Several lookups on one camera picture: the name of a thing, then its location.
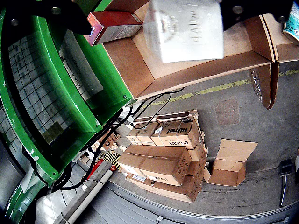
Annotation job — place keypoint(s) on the open cardboard bin box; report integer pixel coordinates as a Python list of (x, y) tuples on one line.
[(187, 74), (273, 32)]

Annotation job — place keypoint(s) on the beige pipe post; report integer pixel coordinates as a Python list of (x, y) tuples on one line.
[(93, 189)]

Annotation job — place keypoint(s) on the yellow black striped bumper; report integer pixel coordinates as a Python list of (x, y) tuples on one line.
[(111, 157)]

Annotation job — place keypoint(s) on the green metal machine housing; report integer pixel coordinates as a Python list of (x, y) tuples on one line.
[(112, 77)]

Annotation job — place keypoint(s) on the long plain cardboard box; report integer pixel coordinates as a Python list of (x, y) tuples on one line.
[(154, 163)]

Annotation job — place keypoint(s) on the empty flapped cardboard box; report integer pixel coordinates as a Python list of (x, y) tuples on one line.
[(224, 177)]

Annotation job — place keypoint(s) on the red bar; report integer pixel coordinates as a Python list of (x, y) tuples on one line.
[(95, 168)]

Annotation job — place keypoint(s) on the white teal bottle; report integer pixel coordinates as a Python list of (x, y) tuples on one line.
[(293, 25)]

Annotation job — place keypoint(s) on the small maroon box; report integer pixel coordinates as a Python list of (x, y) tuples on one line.
[(112, 23)]

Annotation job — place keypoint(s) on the tan slatted pallet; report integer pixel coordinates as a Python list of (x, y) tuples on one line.
[(172, 114)]

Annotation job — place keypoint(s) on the glossy black screen panel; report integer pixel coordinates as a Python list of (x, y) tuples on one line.
[(42, 88)]

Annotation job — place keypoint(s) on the tall white product box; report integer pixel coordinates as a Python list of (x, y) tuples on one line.
[(187, 35)]

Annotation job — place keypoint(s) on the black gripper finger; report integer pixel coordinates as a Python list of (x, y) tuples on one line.
[(252, 8), (46, 9)]

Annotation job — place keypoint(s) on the small printed brown box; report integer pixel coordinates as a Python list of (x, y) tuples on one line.
[(109, 141)]

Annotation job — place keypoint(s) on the large cardboard base box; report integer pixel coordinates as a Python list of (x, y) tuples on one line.
[(191, 186)]

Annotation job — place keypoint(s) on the grey ribbed floor mat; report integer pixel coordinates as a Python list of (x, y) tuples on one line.
[(130, 210)]

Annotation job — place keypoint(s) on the small plain cardboard box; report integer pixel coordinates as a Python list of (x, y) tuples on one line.
[(142, 134)]

